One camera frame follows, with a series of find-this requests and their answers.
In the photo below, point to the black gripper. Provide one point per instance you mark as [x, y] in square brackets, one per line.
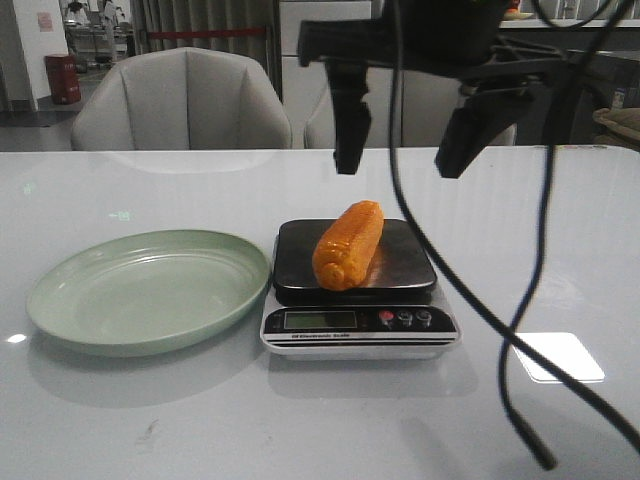
[452, 39]

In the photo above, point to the orange corn cob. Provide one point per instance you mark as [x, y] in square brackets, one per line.
[343, 254]

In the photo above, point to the right grey upholstered chair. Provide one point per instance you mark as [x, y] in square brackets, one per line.
[426, 103]

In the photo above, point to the grey upholstered chair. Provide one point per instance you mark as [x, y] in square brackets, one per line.
[426, 103]
[183, 99]

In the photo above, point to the white cabinet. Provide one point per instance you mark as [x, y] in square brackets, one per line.
[302, 86]

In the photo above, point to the fruit bowl on counter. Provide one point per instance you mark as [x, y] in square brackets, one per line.
[514, 13]

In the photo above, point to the black appliance at right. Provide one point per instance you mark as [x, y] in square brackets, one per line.
[610, 81]

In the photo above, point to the beige cushion at right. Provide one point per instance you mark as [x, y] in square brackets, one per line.
[620, 127]

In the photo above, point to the black silver kitchen scale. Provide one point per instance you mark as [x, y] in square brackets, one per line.
[399, 313]

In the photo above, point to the left grey upholstered chair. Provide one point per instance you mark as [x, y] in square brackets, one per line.
[183, 99]

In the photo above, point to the light green plate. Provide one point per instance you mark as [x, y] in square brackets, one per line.
[149, 293]

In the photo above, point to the red trash bin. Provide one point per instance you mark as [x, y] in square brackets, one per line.
[62, 78]

